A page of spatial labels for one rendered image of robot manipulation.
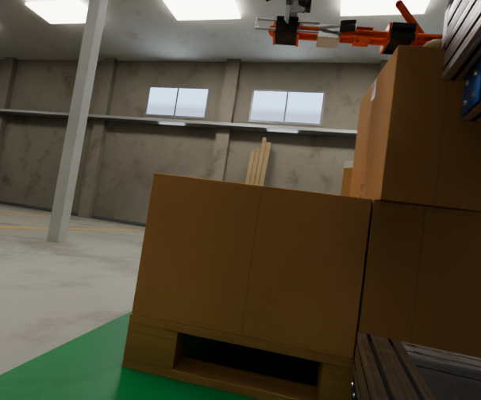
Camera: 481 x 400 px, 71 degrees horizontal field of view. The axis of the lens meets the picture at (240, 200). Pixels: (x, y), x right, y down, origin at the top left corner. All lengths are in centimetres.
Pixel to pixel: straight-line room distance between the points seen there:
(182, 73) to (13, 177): 534
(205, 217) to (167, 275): 19
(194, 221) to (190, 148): 694
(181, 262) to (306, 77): 699
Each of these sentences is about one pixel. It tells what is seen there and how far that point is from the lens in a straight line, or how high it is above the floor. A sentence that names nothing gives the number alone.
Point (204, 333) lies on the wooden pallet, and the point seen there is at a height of 13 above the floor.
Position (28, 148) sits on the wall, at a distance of 1061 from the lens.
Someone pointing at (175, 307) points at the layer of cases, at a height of 18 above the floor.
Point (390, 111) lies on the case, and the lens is 96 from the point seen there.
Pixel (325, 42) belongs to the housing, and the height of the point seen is 104.
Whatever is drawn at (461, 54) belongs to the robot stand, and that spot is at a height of 81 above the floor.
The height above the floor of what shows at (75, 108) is 130.
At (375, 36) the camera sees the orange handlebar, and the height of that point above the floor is 106.
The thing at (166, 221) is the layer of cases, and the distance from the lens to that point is 97.
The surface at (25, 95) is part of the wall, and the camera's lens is 1118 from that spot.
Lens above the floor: 44
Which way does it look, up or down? 4 degrees up
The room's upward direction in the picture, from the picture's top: 8 degrees clockwise
